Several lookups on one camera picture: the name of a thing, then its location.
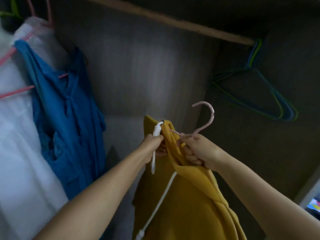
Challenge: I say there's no person's right hand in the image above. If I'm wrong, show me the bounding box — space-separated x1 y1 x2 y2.
177 132 227 172

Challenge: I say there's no person's left hand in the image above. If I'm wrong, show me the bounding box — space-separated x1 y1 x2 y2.
137 133 169 166

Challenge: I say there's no mustard yellow hoodie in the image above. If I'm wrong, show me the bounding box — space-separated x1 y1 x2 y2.
132 115 247 240

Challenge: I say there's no grey wardrobe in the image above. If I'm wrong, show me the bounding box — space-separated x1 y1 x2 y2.
0 0 320 240

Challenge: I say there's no teal blue sleeveless top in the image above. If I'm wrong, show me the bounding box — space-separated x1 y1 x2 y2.
14 40 107 200

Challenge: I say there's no white thin blouse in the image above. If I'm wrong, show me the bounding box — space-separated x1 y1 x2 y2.
0 17 69 240

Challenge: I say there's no green hanger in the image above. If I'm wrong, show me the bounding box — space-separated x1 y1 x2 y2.
0 0 22 19

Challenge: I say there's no person's left forearm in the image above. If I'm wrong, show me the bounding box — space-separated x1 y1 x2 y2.
35 149 150 240

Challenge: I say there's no person's right forearm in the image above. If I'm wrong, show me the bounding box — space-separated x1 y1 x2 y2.
215 155 320 240

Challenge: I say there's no colourful patterned pillow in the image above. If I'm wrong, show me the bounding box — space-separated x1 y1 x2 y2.
305 195 320 219

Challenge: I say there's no bunch of wire hangers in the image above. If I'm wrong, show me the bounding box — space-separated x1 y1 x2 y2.
210 38 300 122

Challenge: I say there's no wooden rod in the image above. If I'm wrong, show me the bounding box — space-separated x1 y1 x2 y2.
82 0 256 46

